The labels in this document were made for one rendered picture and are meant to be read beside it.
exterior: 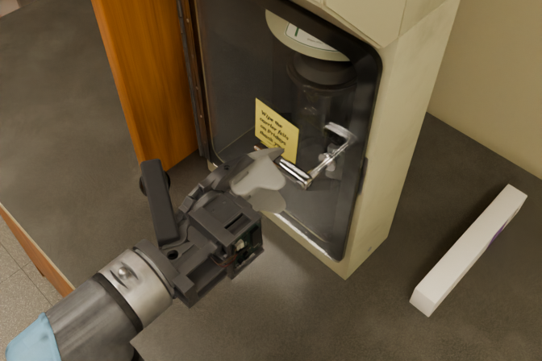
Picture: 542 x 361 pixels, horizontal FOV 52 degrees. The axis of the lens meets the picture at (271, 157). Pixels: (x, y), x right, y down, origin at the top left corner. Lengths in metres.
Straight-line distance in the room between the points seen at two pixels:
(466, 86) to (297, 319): 0.54
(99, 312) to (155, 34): 0.42
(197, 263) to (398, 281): 0.41
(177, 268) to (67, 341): 0.12
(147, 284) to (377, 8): 0.34
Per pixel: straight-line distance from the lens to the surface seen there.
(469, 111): 1.13
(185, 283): 0.58
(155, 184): 0.64
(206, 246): 0.59
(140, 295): 0.57
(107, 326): 0.56
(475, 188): 1.04
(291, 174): 0.66
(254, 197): 0.67
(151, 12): 0.81
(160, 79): 0.88
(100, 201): 1.01
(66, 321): 0.57
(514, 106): 1.07
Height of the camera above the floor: 1.73
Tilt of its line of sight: 50 degrees down
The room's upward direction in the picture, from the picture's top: straight up
